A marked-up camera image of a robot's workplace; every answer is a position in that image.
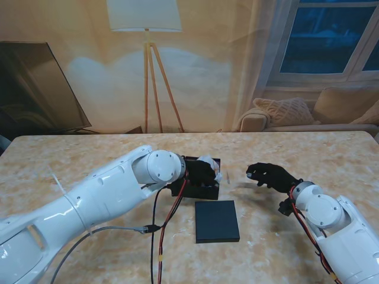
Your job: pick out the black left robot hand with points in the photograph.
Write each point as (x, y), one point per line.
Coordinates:
(201, 174)

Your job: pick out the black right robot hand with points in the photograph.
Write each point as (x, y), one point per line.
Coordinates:
(275, 177)

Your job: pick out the white plastic bag orange print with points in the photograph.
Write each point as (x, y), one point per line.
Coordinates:
(214, 165)

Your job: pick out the black gift box pink inside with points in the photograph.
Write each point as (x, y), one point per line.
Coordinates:
(204, 193)

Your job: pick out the black gift box lid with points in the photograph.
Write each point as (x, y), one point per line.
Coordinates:
(216, 222)

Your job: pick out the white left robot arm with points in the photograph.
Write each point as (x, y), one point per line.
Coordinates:
(103, 192)

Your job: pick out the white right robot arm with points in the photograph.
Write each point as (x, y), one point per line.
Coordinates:
(331, 225)

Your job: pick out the white zip tie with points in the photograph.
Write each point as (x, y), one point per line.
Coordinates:
(59, 185)

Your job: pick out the beige sofa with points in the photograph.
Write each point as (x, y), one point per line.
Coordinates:
(251, 118)

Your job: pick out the knitted beige cushion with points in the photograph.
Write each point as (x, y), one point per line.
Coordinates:
(284, 111)

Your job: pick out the tan plain cushion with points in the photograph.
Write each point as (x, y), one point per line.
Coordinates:
(334, 106)
(370, 116)

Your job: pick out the sheer beige curtain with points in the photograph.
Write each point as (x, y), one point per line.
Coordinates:
(257, 44)

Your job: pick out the tripod floor lamp white shade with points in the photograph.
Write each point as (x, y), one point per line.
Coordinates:
(145, 14)

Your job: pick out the black flat television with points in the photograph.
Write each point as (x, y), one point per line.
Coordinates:
(29, 88)

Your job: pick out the dark grey chair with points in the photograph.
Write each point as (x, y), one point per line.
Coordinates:
(3, 143)

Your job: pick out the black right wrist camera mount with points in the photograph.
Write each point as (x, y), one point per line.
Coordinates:
(285, 207)

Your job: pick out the window with white frame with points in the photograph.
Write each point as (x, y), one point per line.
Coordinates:
(319, 38)

